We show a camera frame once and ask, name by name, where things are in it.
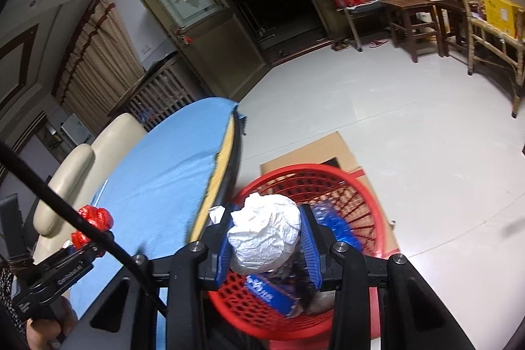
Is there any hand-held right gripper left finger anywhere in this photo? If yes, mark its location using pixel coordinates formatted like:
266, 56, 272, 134
68, 203, 236, 350

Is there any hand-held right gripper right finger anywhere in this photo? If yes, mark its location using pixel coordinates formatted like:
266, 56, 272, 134
299, 204, 467, 350

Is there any red plastic bag ball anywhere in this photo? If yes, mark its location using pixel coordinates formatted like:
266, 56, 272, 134
70, 231, 93, 251
77, 205, 114, 230

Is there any blue plastic bag ball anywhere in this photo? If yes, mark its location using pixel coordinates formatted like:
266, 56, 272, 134
309, 200, 362, 253

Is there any white plastic bag ball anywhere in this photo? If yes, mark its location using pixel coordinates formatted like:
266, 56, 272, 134
208, 193, 303, 276

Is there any blue printed packet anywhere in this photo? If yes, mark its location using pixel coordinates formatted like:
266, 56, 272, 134
245, 273, 305, 317

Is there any red plastic mesh basket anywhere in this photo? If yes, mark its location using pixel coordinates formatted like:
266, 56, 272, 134
207, 164, 387, 341

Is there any person's left hand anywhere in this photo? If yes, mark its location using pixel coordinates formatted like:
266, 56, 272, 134
26, 297, 79, 350

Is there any person's dotted dark clothing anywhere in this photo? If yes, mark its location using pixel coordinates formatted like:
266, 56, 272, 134
0, 263, 26, 350

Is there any black flat panel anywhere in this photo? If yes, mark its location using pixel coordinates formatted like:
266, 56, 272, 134
0, 194, 34, 265

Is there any thin white strip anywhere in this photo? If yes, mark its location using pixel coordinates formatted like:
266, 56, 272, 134
94, 179, 110, 204

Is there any beige leather sofa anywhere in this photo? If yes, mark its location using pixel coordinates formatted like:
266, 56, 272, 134
32, 113, 149, 253

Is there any round wooden table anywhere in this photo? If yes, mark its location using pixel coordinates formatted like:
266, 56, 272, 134
186, 111, 245, 245

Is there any flat printed cardboard carton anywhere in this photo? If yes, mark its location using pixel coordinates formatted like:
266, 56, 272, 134
260, 131, 401, 350

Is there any blue tablecloth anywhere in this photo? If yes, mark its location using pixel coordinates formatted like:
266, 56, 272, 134
69, 96, 249, 350

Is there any white board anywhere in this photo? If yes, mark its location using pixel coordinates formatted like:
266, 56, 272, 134
61, 114, 94, 146

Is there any wooden baby crib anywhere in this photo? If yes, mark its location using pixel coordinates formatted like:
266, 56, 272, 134
108, 54, 202, 134

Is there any brown pleated curtain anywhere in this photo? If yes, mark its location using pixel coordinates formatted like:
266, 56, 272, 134
51, 0, 147, 134

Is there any brown glass panel door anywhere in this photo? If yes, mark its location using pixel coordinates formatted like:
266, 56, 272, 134
120, 0, 268, 103

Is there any red key tassel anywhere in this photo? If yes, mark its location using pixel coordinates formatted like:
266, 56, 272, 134
174, 26, 194, 46

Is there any large wooden stool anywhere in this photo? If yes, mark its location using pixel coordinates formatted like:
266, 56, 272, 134
383, 0, 446, 64

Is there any small wooden stool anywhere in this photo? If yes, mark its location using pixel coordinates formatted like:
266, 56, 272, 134
434, 0, 469, 56

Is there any rattan chair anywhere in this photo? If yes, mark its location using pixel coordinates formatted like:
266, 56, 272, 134
457, 0, 525, 120

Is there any yellow box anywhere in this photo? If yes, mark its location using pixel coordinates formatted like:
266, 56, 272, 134
479, 0, 524, 40

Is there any black cable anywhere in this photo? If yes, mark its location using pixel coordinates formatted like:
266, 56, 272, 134
0, 140, 169, 317

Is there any framed wall picture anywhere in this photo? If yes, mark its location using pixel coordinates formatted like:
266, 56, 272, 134
43, 122, 69, 151

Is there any metal frame chair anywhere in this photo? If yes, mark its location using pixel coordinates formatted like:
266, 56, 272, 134
315, 0, 395, 52

